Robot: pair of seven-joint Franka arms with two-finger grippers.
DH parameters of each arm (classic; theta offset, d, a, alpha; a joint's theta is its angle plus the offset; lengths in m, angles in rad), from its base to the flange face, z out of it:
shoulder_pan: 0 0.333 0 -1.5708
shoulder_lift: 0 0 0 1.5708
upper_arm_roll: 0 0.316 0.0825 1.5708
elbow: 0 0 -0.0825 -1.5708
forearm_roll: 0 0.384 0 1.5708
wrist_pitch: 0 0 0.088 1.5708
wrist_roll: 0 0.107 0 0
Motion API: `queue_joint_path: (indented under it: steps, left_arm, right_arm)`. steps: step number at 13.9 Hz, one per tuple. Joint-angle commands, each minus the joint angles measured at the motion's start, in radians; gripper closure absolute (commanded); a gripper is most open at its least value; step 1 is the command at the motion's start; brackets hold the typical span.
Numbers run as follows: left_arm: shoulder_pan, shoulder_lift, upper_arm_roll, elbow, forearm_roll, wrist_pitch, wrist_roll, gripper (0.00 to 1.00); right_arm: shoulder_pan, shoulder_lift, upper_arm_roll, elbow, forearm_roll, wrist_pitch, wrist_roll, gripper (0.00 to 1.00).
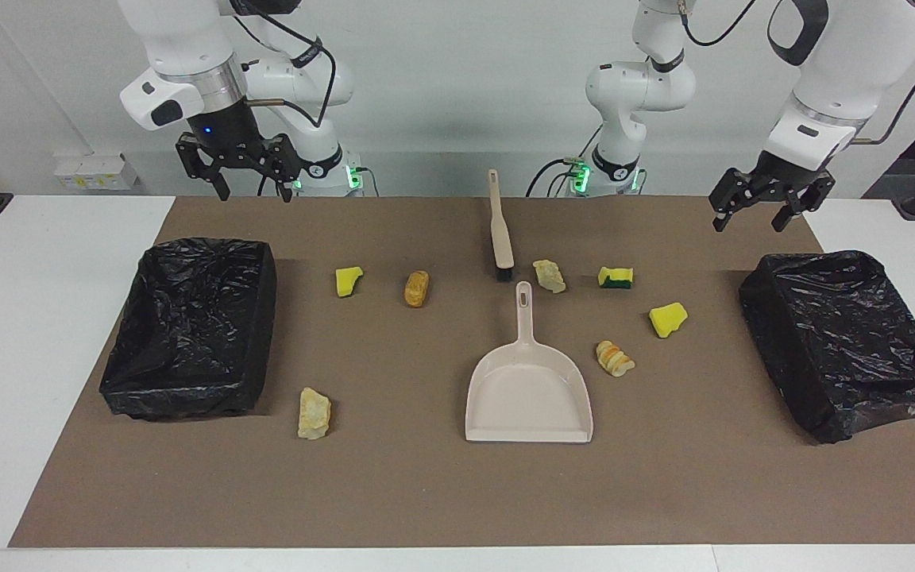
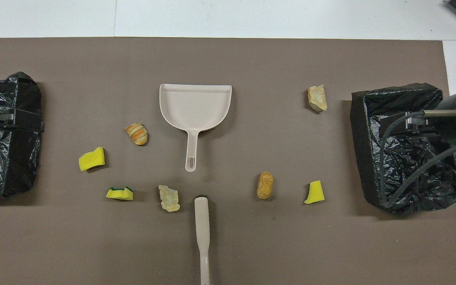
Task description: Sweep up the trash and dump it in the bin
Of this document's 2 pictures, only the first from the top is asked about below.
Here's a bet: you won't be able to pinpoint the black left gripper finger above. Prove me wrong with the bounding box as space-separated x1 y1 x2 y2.
771 176 836 234
709 168 768 233

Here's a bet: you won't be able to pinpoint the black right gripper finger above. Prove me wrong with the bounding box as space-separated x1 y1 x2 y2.
259 133 303 203
176 133 231 202

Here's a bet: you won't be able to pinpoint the yellow sponge wedge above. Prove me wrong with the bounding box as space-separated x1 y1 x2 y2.
648 301 689 339

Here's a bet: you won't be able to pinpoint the brown bread roll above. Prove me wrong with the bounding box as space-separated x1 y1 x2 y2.
403 270 431 308

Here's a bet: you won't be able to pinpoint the pale sponge scrap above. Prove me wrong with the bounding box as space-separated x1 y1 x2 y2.
533 259 567 295

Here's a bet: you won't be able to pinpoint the striped yellow orange sponge scrap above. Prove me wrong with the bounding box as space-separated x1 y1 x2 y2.
595 340 636 378

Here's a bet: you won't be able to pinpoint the beige brush black bristles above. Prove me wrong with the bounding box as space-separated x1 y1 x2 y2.
488 168 515 284

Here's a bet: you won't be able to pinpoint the pale yellow rock-like chunk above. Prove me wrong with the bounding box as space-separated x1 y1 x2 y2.
297 387 333 440

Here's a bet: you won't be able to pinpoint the beige plastic dustpan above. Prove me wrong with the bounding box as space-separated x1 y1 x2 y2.
465 280 594 444

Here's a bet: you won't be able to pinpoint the black bag lined bin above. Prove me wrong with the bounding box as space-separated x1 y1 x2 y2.
98 237 279 422
738 250 915 445

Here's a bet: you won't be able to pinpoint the brown paper mat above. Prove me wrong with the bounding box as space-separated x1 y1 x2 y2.
9 196 915 549

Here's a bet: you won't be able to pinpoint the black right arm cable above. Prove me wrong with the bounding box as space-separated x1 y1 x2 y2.
231 0 339 132

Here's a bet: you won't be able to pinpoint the white wall socket box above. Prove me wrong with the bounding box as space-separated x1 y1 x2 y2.
53 153 141 191

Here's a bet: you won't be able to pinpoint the black left base cable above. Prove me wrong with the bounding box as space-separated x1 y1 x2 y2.
526 157 585 198

